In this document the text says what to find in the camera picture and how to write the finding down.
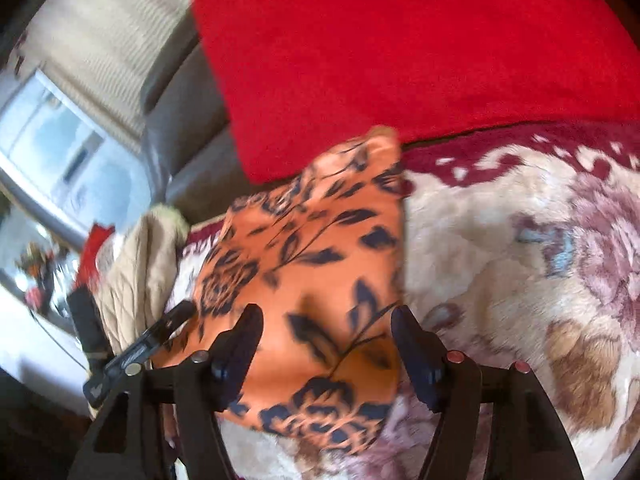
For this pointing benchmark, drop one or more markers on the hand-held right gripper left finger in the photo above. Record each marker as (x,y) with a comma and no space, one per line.
(232,355)

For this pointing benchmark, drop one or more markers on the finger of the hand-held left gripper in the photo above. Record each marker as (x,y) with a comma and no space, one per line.
(87,320)
(172,320)

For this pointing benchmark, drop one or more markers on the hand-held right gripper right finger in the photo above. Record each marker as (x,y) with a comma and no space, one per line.
(420,355)

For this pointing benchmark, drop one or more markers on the orange floral shirt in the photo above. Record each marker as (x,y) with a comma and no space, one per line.
(300,260)

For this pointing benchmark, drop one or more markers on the beige quilted jacket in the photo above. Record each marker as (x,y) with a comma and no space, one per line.
(140,270)

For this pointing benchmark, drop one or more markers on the red gift box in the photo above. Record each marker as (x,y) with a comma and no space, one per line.
(95,252)

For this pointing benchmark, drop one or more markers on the floral plush blanket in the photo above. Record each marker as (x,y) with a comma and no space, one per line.
(500,260)

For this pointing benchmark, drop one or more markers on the silver refrigerator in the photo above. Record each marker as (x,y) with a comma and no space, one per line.
(70,160)

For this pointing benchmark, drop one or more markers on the brown leather sofa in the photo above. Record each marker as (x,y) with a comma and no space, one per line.
(190,125)

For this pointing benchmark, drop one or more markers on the beige dotted curtain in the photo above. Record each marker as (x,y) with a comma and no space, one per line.
(110,35)

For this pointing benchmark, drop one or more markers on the red blanket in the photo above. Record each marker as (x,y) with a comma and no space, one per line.
(400,50)

